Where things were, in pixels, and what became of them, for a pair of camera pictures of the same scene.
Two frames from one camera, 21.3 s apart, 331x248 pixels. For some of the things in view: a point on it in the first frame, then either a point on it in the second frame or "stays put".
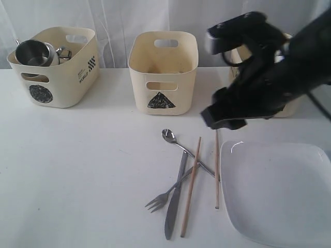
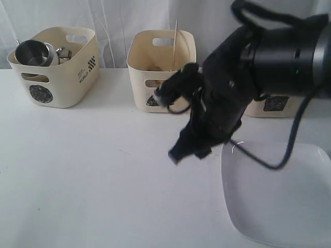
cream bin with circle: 74,82 stays put
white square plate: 280,191 stays put
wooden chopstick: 216,192 to 175,43
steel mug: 32,53 stays put
